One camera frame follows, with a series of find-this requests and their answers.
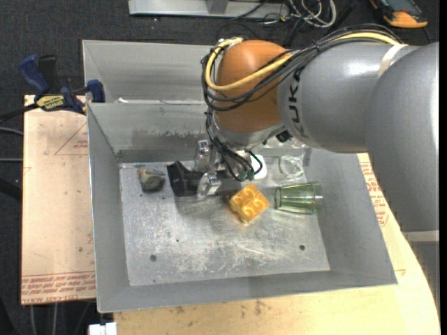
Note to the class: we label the black cylinder on white bracket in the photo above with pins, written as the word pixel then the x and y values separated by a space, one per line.
pixel 283 136

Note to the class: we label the grey metal bin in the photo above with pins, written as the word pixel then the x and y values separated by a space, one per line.
pixel 195 243

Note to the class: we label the brown cardboard board, red print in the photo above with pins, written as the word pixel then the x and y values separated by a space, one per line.
pixel 56 204

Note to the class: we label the grey round gauge-like object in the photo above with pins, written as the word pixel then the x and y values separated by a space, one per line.
pixel 152 180

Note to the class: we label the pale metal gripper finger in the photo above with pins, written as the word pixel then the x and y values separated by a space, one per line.
pixel 209 186
pixel 202 157

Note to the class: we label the black angular plastic object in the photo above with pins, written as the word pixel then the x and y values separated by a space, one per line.
pixel 181 181

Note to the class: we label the yellow toy building brick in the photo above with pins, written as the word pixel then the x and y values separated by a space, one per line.
pixel 249 204

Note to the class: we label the white rounded object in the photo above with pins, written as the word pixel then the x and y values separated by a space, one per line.
pixel 261 169

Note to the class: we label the green-tinted clear glass cup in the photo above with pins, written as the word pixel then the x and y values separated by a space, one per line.
pixel 298 199

